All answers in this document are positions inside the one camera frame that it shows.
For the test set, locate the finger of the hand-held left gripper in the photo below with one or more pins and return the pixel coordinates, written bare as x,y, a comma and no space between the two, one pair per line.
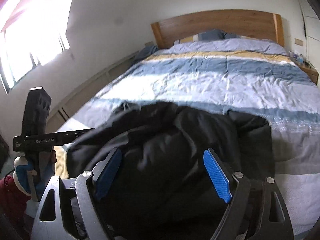
85,133

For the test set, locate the window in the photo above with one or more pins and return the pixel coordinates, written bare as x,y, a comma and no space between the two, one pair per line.
25,55

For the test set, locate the wall socket plate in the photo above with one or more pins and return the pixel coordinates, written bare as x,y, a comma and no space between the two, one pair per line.
149,43
298,41

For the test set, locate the blue pillow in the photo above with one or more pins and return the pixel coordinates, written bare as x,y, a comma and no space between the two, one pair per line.
235,35

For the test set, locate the bed with striped duvet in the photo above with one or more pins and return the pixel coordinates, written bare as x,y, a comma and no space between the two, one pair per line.
200,80

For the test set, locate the white wardrobe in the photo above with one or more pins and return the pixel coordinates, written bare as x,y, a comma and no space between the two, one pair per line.
312,25

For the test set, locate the striped pillow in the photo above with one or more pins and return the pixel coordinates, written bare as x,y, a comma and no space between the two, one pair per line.
200,36

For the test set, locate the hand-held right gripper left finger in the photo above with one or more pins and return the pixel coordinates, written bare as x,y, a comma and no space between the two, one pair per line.
108,170

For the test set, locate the small blue container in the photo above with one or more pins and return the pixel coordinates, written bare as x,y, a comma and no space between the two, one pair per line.
300,58

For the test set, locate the beige low cabinet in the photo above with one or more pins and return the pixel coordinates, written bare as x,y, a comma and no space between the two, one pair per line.
100,77

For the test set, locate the dark blue cloth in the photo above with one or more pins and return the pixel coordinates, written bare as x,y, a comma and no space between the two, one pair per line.
147,51

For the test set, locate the wooden headboard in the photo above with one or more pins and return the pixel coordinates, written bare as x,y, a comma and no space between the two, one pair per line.
212,21

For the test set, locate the person's left hand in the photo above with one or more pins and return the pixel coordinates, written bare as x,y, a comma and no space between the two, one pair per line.
23,177

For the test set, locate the black puffer jacket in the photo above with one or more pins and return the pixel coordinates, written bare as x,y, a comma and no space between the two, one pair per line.
175,142

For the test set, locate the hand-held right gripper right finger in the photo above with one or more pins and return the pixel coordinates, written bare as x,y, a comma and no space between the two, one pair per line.
217,177

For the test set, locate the person's left forearm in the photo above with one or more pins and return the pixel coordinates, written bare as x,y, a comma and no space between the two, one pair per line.
11,192

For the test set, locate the wooden nightstand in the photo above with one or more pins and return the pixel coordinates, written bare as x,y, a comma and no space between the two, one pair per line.
310,73

